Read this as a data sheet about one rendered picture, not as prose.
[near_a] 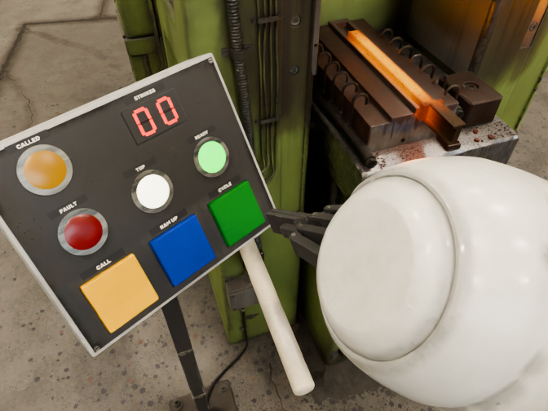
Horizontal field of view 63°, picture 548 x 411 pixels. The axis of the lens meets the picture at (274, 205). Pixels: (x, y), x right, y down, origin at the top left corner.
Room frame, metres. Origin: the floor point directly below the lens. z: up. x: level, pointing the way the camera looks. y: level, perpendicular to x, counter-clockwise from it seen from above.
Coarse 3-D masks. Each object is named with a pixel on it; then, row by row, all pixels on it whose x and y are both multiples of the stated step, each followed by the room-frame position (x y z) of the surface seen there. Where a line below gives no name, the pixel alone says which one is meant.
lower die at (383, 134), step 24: (360, 24) 1.13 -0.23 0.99; (336, 48) 1.01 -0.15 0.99; (384, 48) 1.01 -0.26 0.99; (336, 72) 0.92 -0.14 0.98; (360, 72) 0.90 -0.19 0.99; (408, 72) 0.90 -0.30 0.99; (336, 96) 0.85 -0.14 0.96; (360, 96) 0.82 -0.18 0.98; (384, 96) 0.80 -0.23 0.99; (408, 96) 0.79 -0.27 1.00; (432, 96) 0.80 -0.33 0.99; (360, 120) 0.75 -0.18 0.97; (384, 120) 0.73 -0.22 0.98; (408, 120) 0.74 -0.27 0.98; (384, 144) 0.72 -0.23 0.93
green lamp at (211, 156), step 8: (208, 144) 0.50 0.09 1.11; (216, 144) 0.50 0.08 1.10; (200, 152) 0.48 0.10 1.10; (208, 152) 0.49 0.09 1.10; (216, 152) 0.50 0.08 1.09; (224, 152) 0.50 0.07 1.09; (200, 160) 0.48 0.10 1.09; (208, 160) 0.48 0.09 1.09; (216, 160) 0.49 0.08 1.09; (224, 160) 0.50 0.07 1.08; (208, 168) 0.48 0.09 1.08; (216, 168) 0.48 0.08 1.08
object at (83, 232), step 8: (80, 216) 0.36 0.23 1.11; (88, 216) 0.36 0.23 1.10; (72, 224) 0.35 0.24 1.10; (80, 224) 0.35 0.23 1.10; (88, 224) 0.36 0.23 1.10; (96, 224) 0.36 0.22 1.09; (64, 232) 0.34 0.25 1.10; (72, 232) 0.34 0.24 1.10; (80, 232) 0.35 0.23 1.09; (88, 232) 0.35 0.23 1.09; (96, 232) 0.35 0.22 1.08; (72, 240) 0.34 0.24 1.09; (80, 240) 0.34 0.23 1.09; (88, 240) 0.34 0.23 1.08; (96, 240) 0.35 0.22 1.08; (80, 248) 0.33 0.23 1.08; (88, 248) 0.34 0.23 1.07
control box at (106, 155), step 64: (192, 64) 0.56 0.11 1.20; (64, 128) 0.42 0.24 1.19; (128, 128) 0.46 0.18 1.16; (192, 128) 0.50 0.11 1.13; (0, 192) 0.34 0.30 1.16; (64, 192) 0.37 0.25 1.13; (128, 192) 0.41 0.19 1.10; (192, 192) 0.45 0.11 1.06; (256, 192) 0.49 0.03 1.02; (64, 256) 0.32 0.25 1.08
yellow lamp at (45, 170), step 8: (40, 152) 0.39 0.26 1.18; (48, 152) 0.39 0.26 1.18; (32, 160) 0.38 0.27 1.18; (40, 160) 0.38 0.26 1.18; (48, 160) 0.39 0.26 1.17; (56, 160) 0.39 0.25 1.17; (24, 168) 0.37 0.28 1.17; (32, 168) 0.37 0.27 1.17; (40, 168) 0.38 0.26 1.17; (48, 168) 0.38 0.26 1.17; (56, 168) 0.39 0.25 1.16; (64, 168) 0.39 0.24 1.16; (32, 176) 0.37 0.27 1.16; (40, 176) 0.37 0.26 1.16; (48, 176) 0.38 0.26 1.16; (56, 176) 0.38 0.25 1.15; (64, 176) 0.38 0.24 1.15; (32, 184) 0.36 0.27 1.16; (40, 184) 0.37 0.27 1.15; (48, 184) 0.37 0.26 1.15; (56, 184) 0.37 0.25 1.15
